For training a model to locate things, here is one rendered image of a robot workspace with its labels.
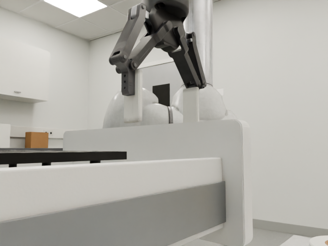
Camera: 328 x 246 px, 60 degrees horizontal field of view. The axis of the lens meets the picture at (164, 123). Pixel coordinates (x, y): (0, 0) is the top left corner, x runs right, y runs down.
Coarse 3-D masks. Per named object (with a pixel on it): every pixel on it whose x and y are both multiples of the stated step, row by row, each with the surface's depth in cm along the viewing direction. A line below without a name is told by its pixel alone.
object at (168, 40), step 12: (144, 0) 43; (156, 0) 42; (168, 0) 41; (180, 0) 42; (156, 12) 42; (168, 12) 44; (180, 12) 44; (144, 24) 42; (156, 24) 42; (180, 24) 46; (168, 36) 44; (168, 48) 45
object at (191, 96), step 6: (186, 90) 49; (192, 90) 48; (198, 90) 48; (186, 96) 49; (192, 96) 48; (198, 96) 48; (186, 102) 49; (192, 102) 48; (198, 102) 48; (186, 108) 49; (192, 108) 48; (198, 108) 48; (186, 114) 49; (192, 114) 48; (198, 114) 48; (186, 120) 49; (192, 120) 48; (198, 120) 48
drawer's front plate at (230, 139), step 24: (240, 120) 25; (72, 144) 41; (96, 144) 38; (120, 144) 34; (144, 144) 32; (168, 144) 30; (192, 144) 28; (216, 144) 26; (240, 144) 24; (240, 168) 24; (240, 192) 24; (240, 216) 24; (216, 240) 25; (240, 240) 24
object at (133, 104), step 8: (136, 72) 38; (136, 80) 38; (136, 88) 38; (128, 96) 39; (136, 96) 38; (128, 104) 38; (136, 104) 37; (128, 112) 38; (136, 112) 37; (128, 120) 38; (136, 120) 37
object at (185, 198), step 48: (0, 192) 11; (48, 192) 13; (96, 192) 15; (144, 192) 18; (192, 192) 21; (0, 240) 11; (48, 240) 13; (96, 240) 14; (144, 240) 17; (192, 240) 21
